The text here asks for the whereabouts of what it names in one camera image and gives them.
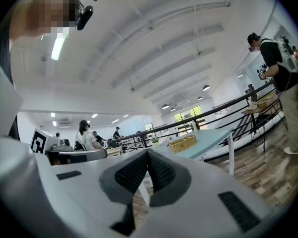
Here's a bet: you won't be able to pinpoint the black metal railing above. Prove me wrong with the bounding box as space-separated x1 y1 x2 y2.
106 79 279 156

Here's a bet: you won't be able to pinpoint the light blue table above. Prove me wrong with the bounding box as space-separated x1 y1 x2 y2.
138 127 235 208

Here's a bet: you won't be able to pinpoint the person's face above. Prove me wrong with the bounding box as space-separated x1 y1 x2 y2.
9 0 80 40

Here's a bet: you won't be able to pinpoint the long ceiling light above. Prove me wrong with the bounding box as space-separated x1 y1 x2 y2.
50 32 67 61

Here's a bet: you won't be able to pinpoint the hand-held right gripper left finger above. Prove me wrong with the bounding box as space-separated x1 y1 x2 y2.
52 148 149 238

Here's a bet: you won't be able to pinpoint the woven wicker tissue box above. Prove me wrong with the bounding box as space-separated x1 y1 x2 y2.
168 134 198 154

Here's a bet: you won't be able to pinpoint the black head-worn camera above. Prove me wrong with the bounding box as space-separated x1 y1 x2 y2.
75 5 94 31

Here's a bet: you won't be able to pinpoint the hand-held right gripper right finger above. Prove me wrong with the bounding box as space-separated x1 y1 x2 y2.
139 148 276 238

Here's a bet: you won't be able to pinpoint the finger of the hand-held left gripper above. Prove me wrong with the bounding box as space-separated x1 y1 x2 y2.
47 148 108 166

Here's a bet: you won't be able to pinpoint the person's black shirt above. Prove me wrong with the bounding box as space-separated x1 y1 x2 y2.
0 23 21 141

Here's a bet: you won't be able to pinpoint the wooden table black hairpin legs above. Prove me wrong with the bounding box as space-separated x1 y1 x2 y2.
241 94 289 153

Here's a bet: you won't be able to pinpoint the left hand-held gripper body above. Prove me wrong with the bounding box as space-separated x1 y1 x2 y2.
30 127 74 156

